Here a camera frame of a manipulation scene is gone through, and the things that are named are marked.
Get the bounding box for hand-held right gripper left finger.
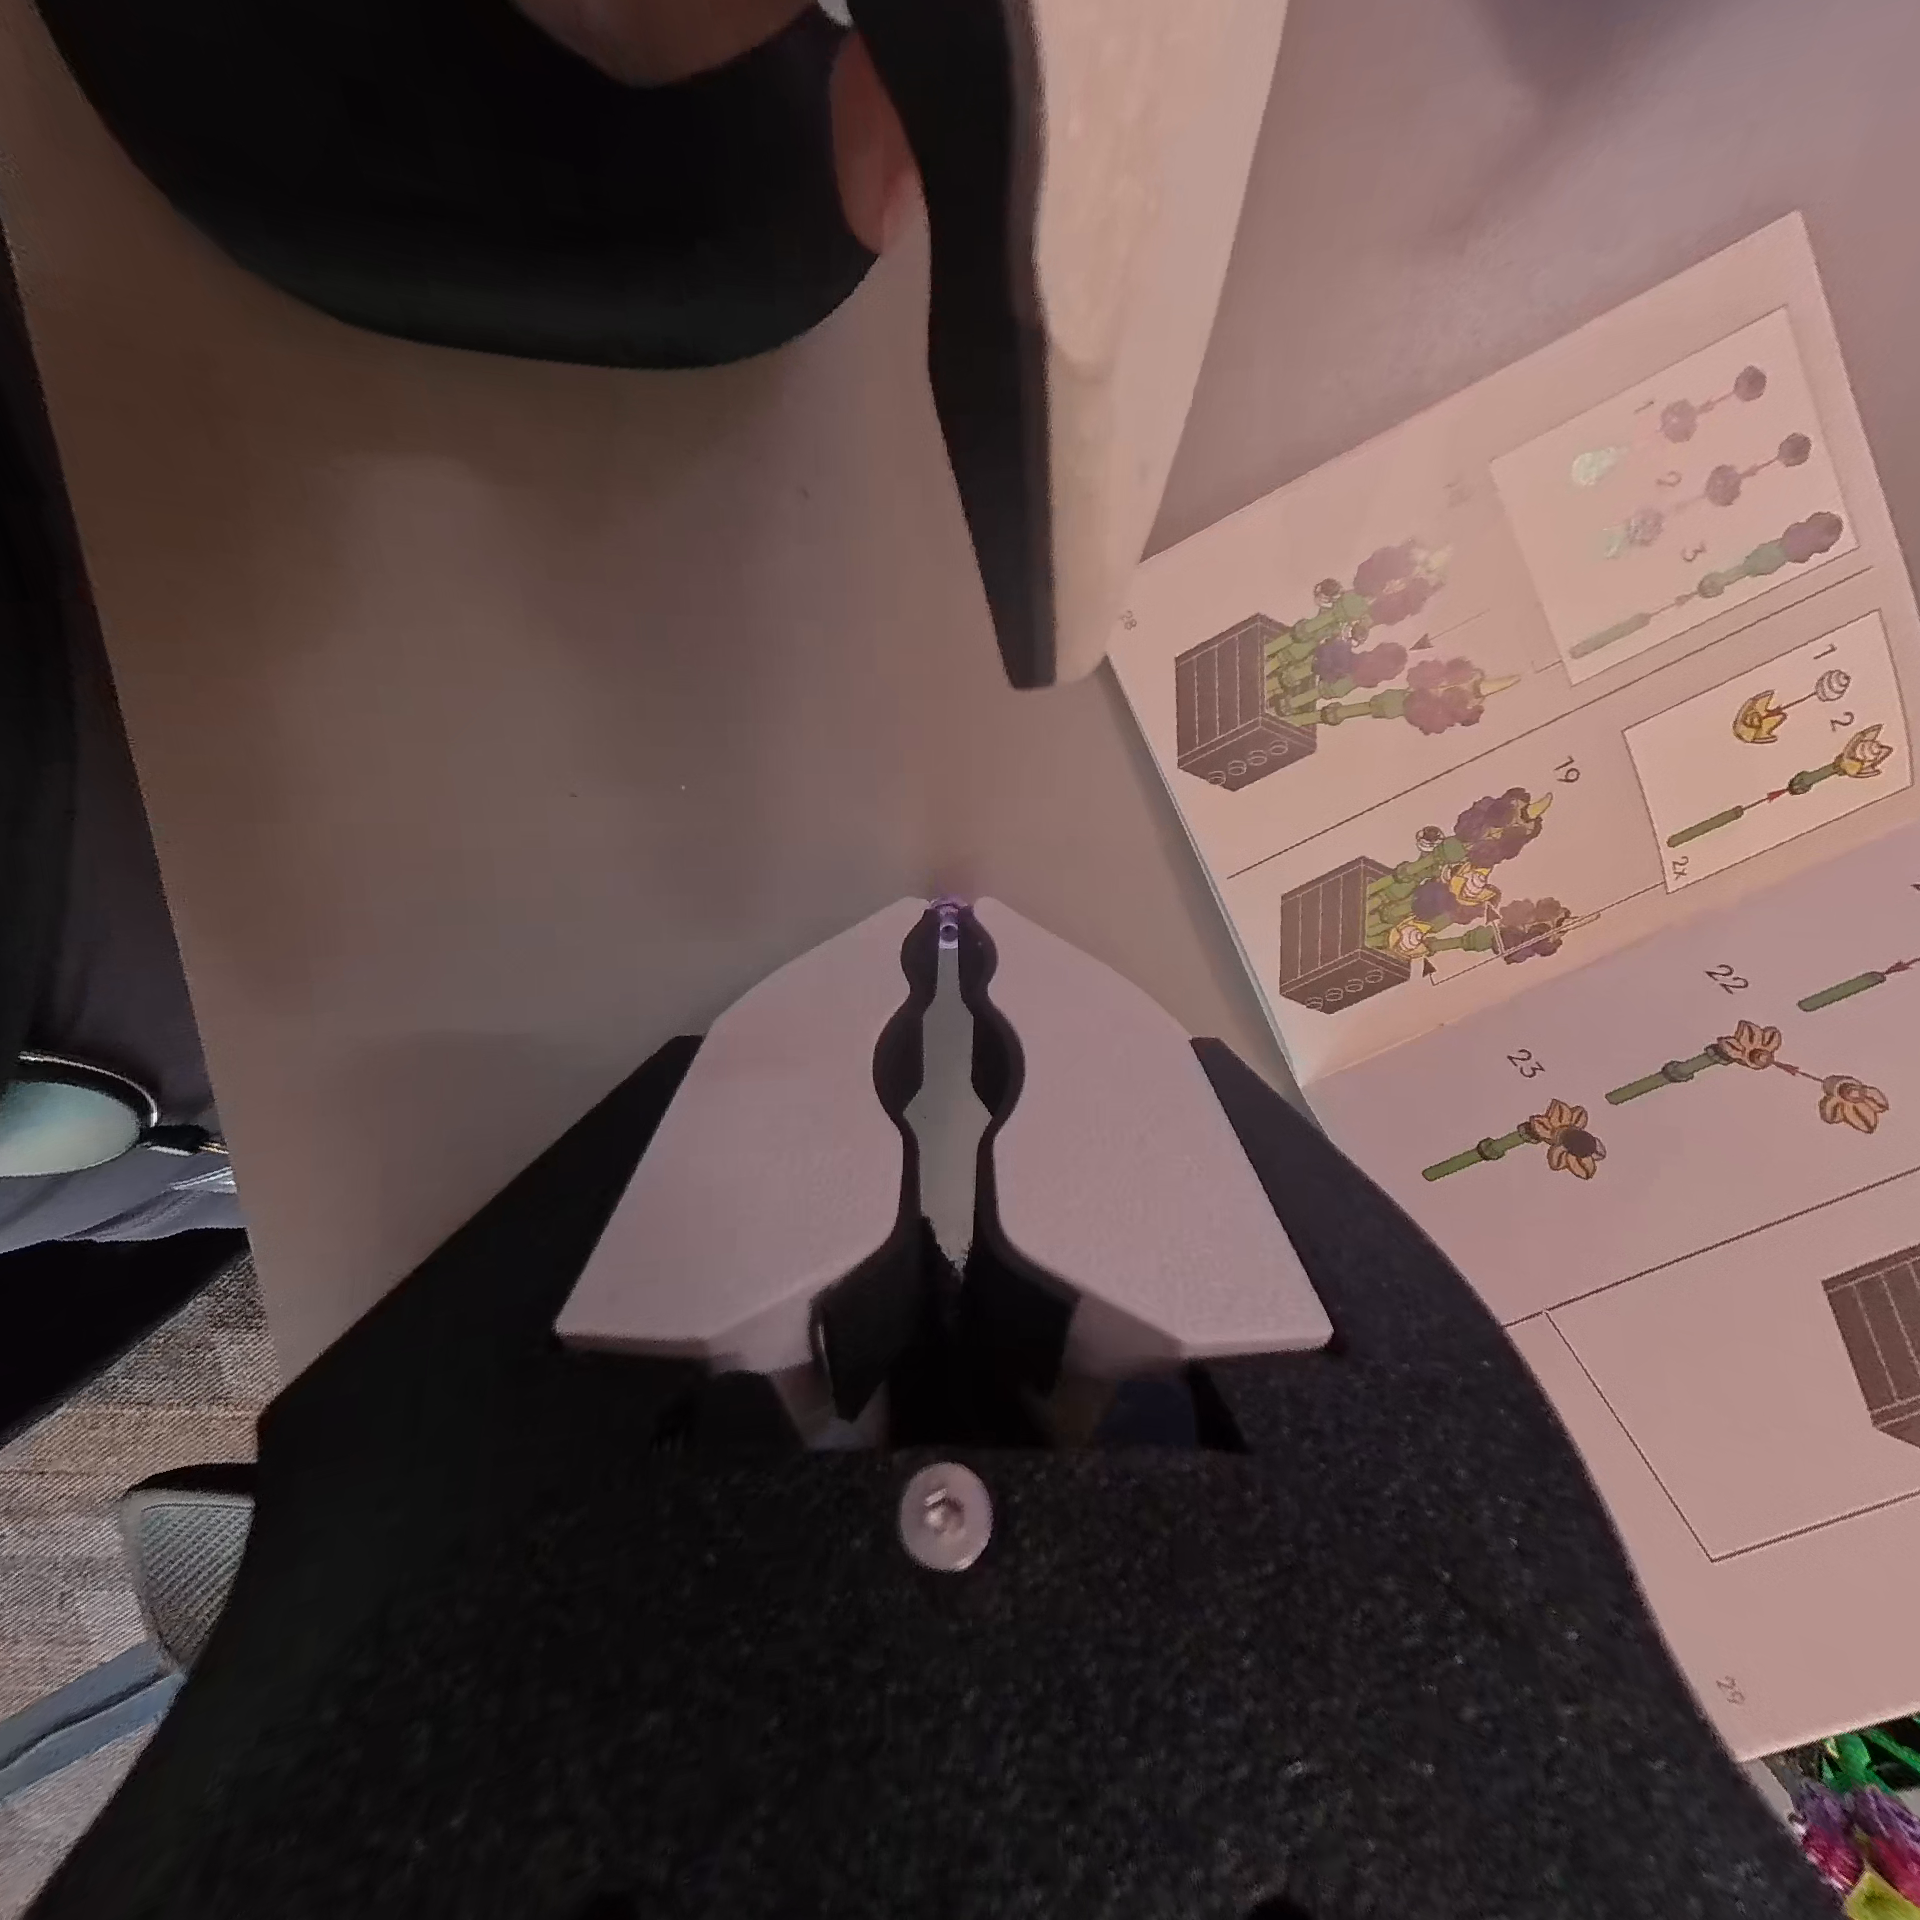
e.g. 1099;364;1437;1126
555;896;956;1442

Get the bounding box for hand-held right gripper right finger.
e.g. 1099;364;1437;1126
961;896;1337;1442

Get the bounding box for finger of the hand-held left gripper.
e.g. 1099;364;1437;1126
850;0;1291;695

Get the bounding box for grey desk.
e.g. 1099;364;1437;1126
0;0;1920;1412

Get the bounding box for person's left hand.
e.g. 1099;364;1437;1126
825;32;924;260

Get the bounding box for instruction booklet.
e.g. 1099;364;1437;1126
1105;210;1920;1767

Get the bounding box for office chair base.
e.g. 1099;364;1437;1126
114;1466;266;1676

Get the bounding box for pale oval dark-rimmed object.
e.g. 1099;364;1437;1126
0;1056;218;1177

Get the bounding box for black wrist rest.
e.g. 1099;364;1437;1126
33;0;889;370

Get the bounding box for person's dark pants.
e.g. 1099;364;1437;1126
0;227;257;1442

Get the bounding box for LEGO flower bouquet in pot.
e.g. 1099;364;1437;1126
1791;1719;1920;1898

